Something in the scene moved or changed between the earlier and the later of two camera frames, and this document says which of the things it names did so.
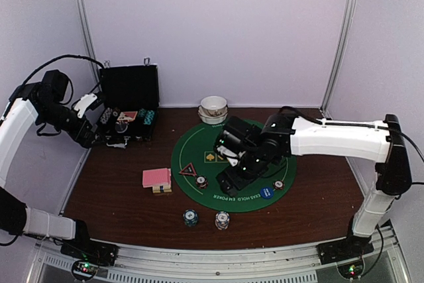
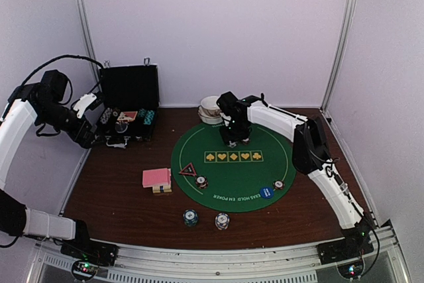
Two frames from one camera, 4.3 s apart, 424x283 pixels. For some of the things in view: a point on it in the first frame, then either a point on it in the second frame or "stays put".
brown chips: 278,185 stays put
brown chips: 201,181 stays put
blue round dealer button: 266,192 stays put
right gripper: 228,185 -> 228,137
